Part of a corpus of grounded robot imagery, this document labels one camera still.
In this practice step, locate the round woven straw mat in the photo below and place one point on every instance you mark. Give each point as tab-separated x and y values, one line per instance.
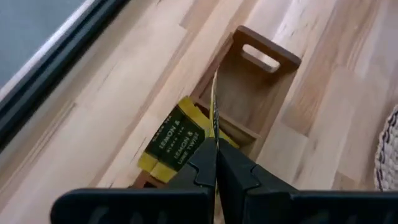
387	149

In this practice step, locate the yellow lemon lime tea packet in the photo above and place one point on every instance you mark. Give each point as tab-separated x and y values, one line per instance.
164	133
214	118
186	149

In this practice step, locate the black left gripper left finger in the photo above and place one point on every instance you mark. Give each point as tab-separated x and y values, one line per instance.
140	205

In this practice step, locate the wooden three-compartment box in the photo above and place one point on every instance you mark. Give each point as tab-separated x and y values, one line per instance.
248	93

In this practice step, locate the black aluminium table frame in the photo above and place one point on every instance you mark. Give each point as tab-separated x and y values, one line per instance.
62	59

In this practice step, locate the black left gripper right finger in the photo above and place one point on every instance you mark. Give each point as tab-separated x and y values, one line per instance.
280	205

